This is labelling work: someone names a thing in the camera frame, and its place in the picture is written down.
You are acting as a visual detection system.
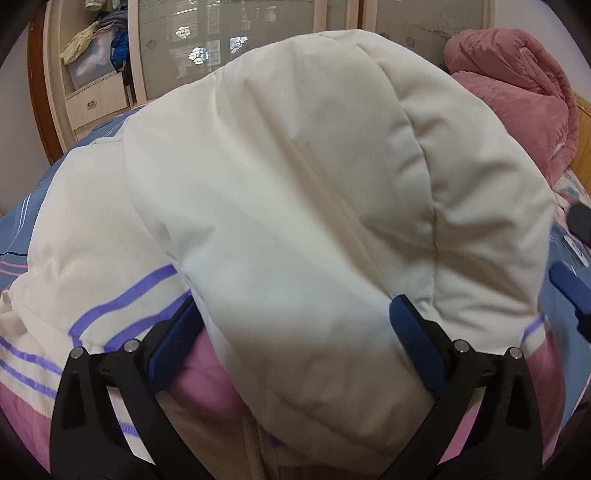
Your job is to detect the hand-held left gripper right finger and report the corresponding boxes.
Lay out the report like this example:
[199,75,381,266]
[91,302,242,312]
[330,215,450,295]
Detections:
[388,295,543,480]

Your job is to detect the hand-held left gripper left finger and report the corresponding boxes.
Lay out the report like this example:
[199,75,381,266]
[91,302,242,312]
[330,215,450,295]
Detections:
[50,295,206,480]

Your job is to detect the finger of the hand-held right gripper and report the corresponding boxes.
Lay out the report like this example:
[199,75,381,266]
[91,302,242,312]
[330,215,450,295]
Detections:
[549,262,591,342]

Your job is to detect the cream hooded jacket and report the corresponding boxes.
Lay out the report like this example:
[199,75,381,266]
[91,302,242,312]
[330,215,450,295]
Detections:
[25,28,557,480]

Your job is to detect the grey folded clothes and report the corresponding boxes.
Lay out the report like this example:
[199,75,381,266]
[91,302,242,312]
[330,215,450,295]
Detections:
[83,0,127,33]

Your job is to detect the floral cloth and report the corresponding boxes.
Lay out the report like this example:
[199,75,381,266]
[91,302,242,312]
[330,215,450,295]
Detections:
[551,168,591,208]

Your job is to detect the wooden headboard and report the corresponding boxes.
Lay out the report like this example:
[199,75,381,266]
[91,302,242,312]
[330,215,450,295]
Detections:
[573,90,591,176]

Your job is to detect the pink quilt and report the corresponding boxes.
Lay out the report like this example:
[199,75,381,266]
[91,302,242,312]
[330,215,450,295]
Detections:
[443,28,580,185]

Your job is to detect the wardrobe drawer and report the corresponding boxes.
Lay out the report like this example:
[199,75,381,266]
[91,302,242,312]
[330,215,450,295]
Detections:
[65,80,132,130]

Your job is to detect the wardrobe glass door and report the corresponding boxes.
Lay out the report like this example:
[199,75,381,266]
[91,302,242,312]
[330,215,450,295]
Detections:
[375,0,490,51]
[137,0,329,100]

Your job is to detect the translucent plastic storage box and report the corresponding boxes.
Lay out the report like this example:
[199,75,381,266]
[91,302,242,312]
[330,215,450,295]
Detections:
[69,34,123,88]

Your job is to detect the blue cloth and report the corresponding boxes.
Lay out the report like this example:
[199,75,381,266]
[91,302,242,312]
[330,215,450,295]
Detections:
[110,30,132,86]

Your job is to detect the beige wooden wardrobe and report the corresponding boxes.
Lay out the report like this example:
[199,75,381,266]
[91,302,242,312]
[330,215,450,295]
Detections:
[28,0,497,162]

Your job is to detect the cream cloth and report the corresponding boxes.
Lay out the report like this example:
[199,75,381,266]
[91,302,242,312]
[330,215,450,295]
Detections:
[60,21,100,65]

